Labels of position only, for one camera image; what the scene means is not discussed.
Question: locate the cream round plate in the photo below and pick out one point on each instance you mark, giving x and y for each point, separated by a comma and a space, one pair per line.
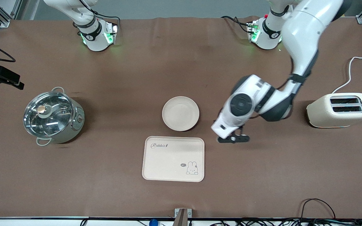
180, 113

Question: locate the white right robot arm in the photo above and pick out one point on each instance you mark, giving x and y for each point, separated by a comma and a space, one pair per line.
97, 44

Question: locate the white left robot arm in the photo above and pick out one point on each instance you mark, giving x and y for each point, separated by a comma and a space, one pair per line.
303, 31

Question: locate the glass pot lid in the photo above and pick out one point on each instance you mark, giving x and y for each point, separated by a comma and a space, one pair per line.
49, 116

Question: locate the steel pot with glass lid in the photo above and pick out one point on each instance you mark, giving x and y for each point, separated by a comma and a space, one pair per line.
74, 125

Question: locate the cream rabbit print tray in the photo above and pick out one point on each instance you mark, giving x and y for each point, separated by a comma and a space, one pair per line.
168, 160

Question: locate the cream two-slot toaster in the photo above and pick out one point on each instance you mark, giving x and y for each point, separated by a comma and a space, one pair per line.
331, 117

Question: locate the brown table mat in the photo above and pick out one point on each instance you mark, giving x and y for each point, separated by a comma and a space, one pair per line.
137, 78

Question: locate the blue round cap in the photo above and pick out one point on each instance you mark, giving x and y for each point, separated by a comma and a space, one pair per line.
153, 223

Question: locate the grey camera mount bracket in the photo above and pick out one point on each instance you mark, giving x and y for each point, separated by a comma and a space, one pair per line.
182, 216

